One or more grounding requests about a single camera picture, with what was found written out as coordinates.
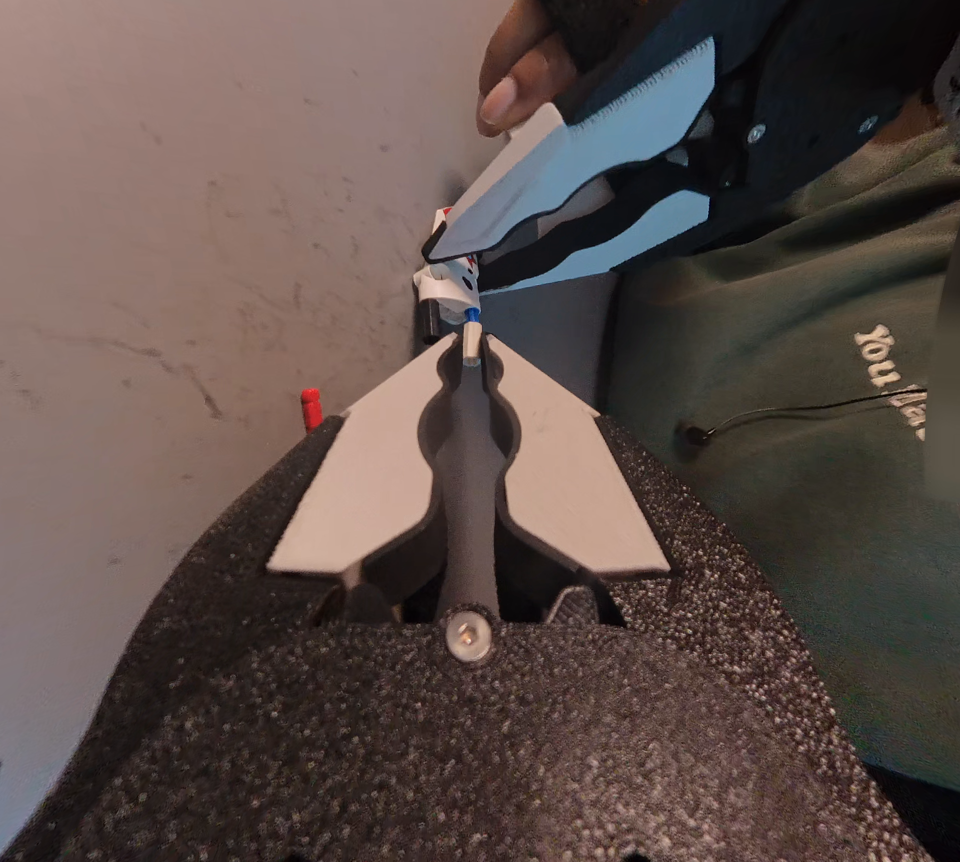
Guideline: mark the short black lego connector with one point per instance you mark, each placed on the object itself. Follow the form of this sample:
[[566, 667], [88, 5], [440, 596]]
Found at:
[[429, 326]]

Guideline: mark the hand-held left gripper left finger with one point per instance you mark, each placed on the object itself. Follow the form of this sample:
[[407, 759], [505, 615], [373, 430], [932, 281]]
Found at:
[[352, 494]]

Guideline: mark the person's right forearm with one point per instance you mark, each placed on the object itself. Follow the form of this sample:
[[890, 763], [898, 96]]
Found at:
[[911, 119]]

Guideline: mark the white spotted lego panel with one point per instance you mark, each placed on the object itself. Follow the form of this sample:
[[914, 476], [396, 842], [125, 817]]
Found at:
[[442, 288]]

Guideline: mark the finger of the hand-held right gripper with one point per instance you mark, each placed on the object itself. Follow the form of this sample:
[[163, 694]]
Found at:
[[660, 232], [600, 134]]

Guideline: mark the red lego pin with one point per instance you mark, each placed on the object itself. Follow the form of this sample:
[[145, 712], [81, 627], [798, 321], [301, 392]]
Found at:
[[310, 408]]

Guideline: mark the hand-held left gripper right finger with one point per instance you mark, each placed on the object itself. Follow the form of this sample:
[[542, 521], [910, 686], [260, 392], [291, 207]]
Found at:
[[585, 494]]

